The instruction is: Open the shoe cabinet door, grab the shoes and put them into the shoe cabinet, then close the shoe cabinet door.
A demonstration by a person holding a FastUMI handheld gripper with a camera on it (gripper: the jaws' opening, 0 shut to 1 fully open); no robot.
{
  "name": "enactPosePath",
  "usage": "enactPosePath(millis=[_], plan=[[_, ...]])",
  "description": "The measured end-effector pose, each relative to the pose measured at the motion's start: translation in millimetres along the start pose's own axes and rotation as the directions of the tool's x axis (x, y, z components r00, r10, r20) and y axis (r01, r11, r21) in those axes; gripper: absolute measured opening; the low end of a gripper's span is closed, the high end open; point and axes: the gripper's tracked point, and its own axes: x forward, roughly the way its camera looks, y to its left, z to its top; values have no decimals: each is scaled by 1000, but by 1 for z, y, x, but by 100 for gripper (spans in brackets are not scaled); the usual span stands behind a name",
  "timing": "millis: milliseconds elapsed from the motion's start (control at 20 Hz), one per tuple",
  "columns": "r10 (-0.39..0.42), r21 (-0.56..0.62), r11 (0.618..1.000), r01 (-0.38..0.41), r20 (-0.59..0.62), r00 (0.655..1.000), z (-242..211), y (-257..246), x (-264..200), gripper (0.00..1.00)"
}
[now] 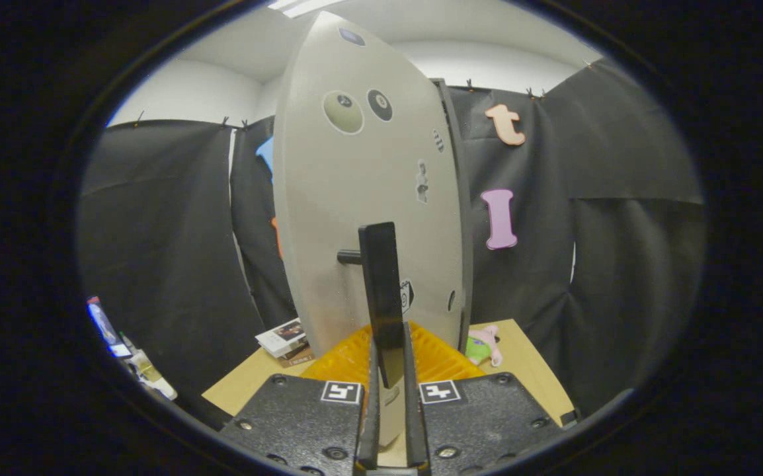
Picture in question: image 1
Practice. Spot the blue white object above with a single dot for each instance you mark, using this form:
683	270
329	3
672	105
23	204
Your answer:
105	327

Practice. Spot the pale cluttered objects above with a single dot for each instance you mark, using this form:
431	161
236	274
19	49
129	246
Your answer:
150	373

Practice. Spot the black backdrop cloth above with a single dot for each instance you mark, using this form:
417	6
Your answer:
176	218

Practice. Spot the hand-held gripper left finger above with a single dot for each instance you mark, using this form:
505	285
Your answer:
369	423

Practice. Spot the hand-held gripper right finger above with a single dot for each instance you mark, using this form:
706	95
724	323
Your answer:
414	423

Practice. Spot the white book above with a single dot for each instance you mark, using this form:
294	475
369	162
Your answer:
279	337

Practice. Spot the pink green plush toy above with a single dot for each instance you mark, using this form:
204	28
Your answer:
482	347

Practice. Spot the small black block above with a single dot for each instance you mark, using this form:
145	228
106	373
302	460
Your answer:
570	418

